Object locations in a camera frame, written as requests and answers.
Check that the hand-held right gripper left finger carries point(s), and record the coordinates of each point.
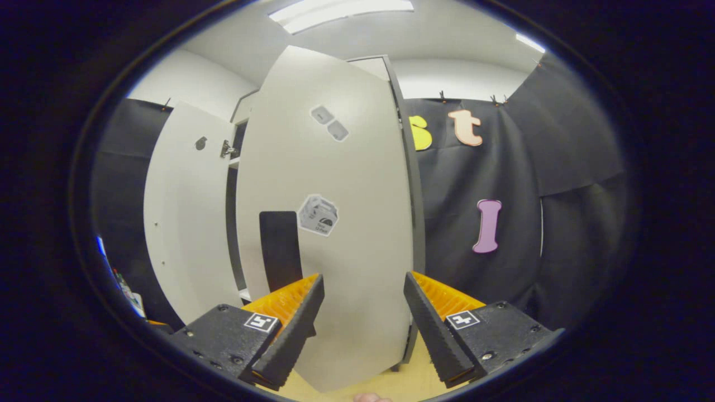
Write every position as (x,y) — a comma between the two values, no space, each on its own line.
(290,329)

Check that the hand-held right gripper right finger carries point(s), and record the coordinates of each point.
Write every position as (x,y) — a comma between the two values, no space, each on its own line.
(435,329)

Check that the white shoe cabinet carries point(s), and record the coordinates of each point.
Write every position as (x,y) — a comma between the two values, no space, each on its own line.
(416,223)

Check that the white shoe cabinet door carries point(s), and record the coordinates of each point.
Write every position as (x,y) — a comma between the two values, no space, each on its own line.
(184,223)
(357,184)

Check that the black backdrop cloth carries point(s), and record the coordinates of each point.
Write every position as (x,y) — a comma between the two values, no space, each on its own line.
(530,184)
(120,184)

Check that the ceiling light panel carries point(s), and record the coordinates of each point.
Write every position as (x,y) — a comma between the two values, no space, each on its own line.
(341,11)

